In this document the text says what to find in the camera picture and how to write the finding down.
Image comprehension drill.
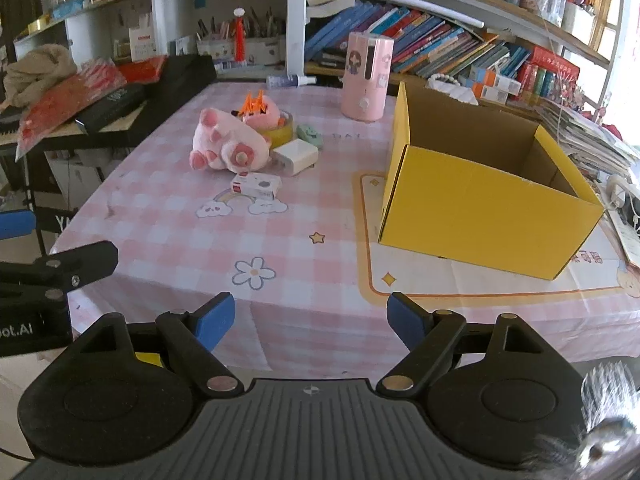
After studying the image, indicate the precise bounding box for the pink plush pig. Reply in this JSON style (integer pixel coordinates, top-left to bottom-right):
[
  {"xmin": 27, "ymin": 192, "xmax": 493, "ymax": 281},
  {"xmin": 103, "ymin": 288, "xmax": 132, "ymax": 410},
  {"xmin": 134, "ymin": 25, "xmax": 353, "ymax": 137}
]
[{"xmin": 189, "ymin": 107, "xmax": 273, "ymax": 173}]

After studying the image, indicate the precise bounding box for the white pen holder with pens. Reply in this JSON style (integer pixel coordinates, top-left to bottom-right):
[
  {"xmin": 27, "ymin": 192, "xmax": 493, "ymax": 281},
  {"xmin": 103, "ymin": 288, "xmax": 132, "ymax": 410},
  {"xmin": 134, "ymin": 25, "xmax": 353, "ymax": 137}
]
[{"xmin": 196, "ymin": 7, "xmax": 286, "ymax": 67}]

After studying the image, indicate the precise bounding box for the yellow cardboard box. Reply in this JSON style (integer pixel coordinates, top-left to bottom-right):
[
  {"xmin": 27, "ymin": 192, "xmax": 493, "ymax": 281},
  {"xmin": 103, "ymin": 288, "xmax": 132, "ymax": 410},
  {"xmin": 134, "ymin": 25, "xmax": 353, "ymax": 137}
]
[{"xmin": 377, "ymin": 80, "xmax": 606, "ymax": 281}]

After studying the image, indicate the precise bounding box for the white charger block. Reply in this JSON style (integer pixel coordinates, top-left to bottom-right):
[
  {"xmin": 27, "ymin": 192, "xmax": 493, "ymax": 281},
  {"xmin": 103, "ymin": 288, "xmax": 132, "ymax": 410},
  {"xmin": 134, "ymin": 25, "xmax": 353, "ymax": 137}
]
[{"xmin": 271, "ymin": 140, "xmax": 319, "ymax": 177}]

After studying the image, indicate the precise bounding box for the beige cloth bundle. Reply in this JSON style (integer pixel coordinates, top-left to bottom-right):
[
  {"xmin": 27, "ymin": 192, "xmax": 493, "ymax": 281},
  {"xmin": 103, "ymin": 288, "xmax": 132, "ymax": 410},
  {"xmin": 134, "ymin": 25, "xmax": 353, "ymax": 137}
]
[{"xmin": 2, "ymin": 44, "xmax": 78, "ymax": 108}]

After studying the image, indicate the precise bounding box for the white bookshelf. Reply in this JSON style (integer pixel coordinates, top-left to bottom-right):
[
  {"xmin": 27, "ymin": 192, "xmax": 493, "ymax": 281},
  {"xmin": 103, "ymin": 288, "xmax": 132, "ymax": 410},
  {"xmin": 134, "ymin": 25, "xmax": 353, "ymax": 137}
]
[{"xmin": 15, "ymin": 0, "xmax": 631, "ymax": 111}]

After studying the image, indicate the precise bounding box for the black keyboard case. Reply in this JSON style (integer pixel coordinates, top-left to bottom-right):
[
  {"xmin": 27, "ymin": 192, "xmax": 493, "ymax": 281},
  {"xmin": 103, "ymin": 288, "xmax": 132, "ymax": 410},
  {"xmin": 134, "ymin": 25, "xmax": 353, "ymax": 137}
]
[{"xmin": 95, "ymin": 54, "xmax": 218, "ymax": 148}]

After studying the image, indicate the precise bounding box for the green correction tape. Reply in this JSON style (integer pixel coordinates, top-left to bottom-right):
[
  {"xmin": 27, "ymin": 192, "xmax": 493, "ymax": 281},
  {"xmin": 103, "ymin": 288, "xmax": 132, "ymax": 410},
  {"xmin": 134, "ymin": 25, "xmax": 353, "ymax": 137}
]
[{"xmin": 296, "ymin": 124, "xmax": 323, "ymax": 150}]

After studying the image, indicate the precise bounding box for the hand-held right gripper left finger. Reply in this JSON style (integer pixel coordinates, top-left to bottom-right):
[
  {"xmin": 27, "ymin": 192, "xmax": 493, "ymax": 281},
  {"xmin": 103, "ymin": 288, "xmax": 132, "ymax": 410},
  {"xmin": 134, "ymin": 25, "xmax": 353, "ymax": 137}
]
[{"xmin": 75, "ymin": 292, "xmax": 246, "ymax": 398}]

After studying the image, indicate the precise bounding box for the row of leaning books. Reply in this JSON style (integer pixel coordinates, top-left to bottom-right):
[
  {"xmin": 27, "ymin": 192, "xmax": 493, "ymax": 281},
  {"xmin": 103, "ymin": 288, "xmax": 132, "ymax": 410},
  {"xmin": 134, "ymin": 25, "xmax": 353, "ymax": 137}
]
[{"xmin": 305, "ymin": 2, "xmax": 531, "ymax": 81}]

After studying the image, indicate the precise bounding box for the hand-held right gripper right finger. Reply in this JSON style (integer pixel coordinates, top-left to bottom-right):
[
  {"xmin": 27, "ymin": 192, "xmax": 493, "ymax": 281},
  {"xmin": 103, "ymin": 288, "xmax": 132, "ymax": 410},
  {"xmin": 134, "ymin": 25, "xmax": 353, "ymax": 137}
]
[{"xmin": 376, "ymin": 291, "xmax": 566, "ymax": 397}]

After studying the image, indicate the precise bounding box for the pink checked tablecloth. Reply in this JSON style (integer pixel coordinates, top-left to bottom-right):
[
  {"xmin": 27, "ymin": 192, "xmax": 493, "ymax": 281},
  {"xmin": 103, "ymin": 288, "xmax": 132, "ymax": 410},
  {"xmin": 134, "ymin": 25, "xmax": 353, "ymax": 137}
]
[{"xmin": 50, "ymin": 80, "xmax": 640, "ymax": 366}]

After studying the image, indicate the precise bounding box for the red tassel ornament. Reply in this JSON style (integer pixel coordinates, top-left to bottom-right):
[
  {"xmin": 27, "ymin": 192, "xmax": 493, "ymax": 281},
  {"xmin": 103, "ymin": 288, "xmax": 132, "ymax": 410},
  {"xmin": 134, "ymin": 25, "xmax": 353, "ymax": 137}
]
[{"xmin": 232, "ymin": 7, "xmax": 249, "ymax": 63}]

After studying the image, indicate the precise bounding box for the pink humidifier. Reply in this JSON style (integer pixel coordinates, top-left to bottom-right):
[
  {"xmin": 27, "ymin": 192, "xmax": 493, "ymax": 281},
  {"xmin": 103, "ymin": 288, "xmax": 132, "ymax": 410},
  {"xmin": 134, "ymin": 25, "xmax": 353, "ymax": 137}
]
[{"xmin": 341, "ymin": 31, "xmax": 395, "ymax": 122}]

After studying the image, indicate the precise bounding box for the small spray bottle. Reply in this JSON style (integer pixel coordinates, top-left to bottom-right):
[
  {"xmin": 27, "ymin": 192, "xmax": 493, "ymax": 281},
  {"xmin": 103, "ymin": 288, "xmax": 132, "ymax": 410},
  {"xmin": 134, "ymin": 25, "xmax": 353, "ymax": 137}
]
[{"xmin": 266, "ymin": 74, "xmax": 318, "ymax": 88}]

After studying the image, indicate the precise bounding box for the white quilted beaded purse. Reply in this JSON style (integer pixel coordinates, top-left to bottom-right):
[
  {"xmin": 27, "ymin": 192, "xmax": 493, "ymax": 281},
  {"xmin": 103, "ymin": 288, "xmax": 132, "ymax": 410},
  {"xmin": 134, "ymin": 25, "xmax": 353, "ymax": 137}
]
[{"xmin": 426, "ymin": 72, "xmax": 481, "ymax": 106}]

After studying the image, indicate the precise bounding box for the stack of papers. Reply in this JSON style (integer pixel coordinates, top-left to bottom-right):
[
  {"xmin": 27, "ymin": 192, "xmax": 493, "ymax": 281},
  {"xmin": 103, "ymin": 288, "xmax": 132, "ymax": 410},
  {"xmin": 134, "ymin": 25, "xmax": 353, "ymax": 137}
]
[{"xmin": 537, "ymin": 97, "xmax": 640, "ymax": 181}]

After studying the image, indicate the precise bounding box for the red book box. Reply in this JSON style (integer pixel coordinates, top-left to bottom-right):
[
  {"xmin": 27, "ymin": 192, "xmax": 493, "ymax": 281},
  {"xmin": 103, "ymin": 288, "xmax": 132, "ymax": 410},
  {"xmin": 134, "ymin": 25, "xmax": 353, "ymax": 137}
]
[{"xmin": 517, "ymin": 45, "xmax": 581, "ymax": 106}]

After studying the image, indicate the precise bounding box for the small white red box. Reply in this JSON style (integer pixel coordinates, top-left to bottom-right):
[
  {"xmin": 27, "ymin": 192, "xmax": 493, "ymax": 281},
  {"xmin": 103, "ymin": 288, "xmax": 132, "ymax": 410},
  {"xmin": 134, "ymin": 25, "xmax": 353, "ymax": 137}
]
[{"xmin": 230, "ymin": 172, "xmax": 281, "ymax": 201}]

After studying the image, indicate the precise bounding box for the yellow tape roll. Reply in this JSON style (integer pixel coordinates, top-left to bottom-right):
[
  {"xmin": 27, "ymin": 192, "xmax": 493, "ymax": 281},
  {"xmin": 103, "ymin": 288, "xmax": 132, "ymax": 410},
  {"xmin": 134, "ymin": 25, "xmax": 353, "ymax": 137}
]
[{"xmin": 257, "ymin": 110, "xmax": 295, "ymax": 151}]

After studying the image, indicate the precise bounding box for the pink toy with orange hair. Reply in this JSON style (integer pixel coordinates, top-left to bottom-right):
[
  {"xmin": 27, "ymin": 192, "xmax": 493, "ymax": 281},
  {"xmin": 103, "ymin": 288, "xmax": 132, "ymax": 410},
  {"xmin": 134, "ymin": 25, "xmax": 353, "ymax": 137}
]
[{"xmin": 241, "ymin": 90, "xmax": 283, "ymax": 131}]

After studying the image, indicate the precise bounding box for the black flat box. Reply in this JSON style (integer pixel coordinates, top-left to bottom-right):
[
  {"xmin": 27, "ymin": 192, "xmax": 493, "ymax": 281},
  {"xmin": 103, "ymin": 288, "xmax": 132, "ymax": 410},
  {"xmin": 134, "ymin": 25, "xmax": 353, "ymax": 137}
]
[{"xmin": 75, "ymin": 82, "xmax": 146, "ymax": 134}]

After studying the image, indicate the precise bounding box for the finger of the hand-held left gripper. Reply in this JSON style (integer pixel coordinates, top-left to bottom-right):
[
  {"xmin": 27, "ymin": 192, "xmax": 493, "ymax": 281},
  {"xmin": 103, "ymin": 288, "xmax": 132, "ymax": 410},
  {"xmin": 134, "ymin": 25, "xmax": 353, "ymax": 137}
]
[
  {"xmin": 0, "ymin": 210, "xmax": 37, "ymax": 241},
  {"xmin": 0, "ymin": 241, "xmax": 119, "ymax": 301}
]

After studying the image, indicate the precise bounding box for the red foil packet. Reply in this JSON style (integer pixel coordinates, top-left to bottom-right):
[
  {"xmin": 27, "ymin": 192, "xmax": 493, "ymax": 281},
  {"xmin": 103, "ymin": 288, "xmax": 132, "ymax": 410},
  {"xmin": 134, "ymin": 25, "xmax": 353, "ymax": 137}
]
[{"xmin": 15, "ymin": 57, "xmax": 128, "ymax": 161}]

